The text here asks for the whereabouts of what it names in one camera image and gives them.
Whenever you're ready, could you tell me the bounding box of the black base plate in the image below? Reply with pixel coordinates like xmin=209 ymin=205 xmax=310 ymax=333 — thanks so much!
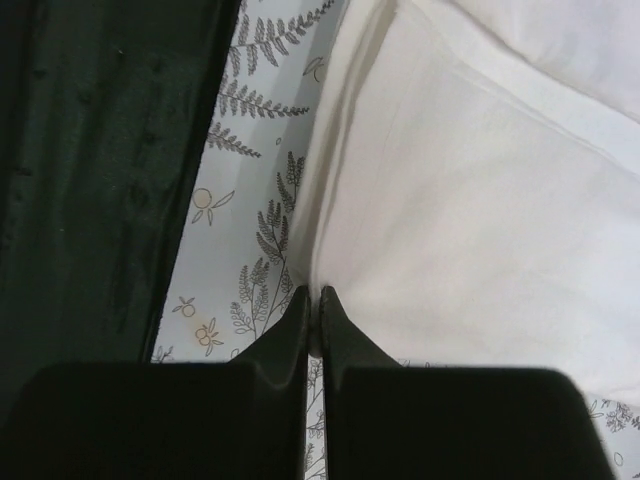
xmin=1 ymin=1 xmax=239 ymax=413

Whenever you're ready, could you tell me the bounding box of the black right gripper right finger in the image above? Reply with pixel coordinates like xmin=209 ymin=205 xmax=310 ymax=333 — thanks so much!
xmin=319 ymin=287 xmax=613 ymax=479

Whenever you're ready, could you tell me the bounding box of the floral patterned table mat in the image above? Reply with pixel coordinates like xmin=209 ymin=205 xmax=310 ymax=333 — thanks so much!
xmin=153 ymin=1 xmax=639 ymax=479

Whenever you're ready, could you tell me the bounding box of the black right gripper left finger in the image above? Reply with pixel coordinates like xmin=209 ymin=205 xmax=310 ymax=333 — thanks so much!
xmin=1 ymin=287 xmax=309 ymax=479

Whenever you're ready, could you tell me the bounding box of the white t shirt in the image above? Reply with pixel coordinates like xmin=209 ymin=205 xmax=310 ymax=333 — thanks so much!
xmin=289 ymin=1 xmax=639 ymax=404

